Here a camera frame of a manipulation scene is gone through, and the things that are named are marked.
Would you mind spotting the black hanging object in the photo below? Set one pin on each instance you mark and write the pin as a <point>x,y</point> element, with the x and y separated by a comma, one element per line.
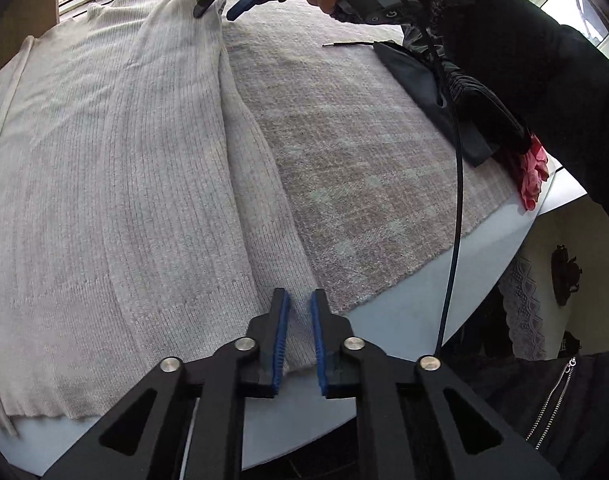
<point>564,275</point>

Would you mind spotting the white lace cloth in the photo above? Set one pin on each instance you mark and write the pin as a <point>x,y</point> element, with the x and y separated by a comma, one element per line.
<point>526,305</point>

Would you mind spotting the person's right forearm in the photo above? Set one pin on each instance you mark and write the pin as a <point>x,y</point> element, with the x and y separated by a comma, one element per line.
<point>534,60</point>

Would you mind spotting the pink plaid blanket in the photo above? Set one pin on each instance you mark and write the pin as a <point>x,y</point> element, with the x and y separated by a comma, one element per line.
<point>359,185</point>

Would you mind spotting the black garment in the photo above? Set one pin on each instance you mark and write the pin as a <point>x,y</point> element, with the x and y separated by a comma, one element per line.
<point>424,90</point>

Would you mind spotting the cream knit sweater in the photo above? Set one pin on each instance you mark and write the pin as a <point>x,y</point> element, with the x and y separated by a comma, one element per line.
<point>134,185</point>

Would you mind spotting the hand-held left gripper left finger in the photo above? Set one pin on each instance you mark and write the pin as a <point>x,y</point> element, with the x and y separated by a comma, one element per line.
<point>283,330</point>

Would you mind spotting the large wooden board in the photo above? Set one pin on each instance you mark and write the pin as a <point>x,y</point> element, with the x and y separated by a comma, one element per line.
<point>19,15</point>

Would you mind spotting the red cloth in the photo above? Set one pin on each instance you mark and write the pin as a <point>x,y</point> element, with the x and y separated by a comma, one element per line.
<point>531,175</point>

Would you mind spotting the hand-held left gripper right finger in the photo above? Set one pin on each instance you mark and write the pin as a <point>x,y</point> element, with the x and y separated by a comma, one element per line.
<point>317,330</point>

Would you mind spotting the person's dark zipped jacket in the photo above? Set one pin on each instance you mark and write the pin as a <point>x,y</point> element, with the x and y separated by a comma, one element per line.
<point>584,410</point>

